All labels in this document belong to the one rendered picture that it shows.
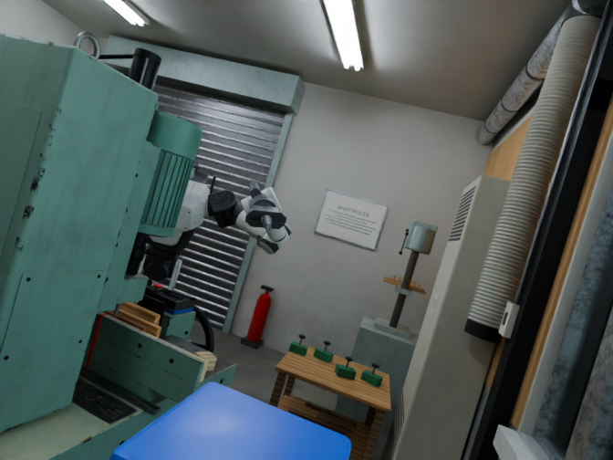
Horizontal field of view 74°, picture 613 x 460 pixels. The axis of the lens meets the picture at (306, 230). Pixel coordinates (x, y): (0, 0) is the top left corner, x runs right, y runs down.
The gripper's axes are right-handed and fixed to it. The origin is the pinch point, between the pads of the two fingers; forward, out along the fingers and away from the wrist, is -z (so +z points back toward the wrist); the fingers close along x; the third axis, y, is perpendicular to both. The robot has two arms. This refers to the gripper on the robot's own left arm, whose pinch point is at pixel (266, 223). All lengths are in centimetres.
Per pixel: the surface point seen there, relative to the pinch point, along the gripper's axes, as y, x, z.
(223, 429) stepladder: 12, 15, -89
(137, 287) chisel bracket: -17.7, 34.5, -11.5
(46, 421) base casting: -32, 46, -43
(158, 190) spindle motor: 9.9, 30.4, -11.0
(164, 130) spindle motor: 24.5, 29.9, -8.0
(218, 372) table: -33.1, 11.3, -27.3
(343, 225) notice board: -80, -112, 244
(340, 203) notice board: -61, -108, 254
